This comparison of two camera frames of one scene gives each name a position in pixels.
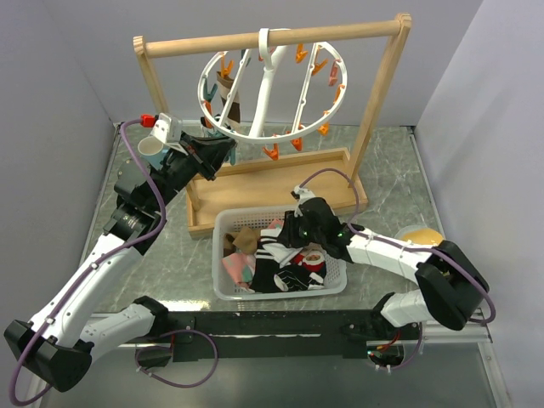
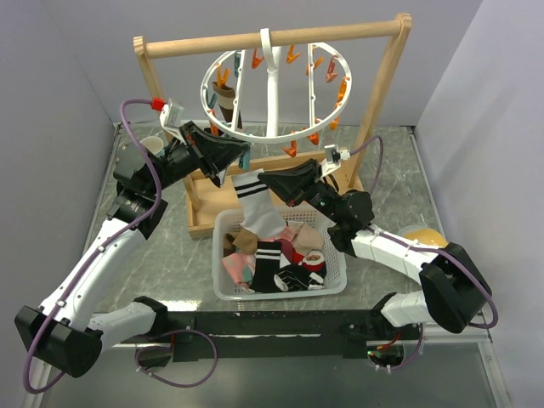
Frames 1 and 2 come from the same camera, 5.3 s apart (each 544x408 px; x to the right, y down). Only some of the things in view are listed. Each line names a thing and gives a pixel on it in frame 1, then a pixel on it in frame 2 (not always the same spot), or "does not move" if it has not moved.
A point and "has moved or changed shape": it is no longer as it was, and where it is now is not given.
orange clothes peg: [297, 144] to [314, 138]
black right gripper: [288, 234] to [297, 183]
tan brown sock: [244, 240] does not move
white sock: [282, 254] to [257, 212]
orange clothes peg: [225, 71] to [223, 80]
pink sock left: [241, 266] does not move
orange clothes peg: [273, 154] to [291, 150]
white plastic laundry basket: [257, 218] does not move
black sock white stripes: [264, 270] does not move
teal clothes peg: [207, 96] to [213, 100]
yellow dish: [421, 235] does not move
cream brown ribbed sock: [233, 111] has moved or changed shape
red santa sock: [313, 261] does not move
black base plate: [330, 335] does not move
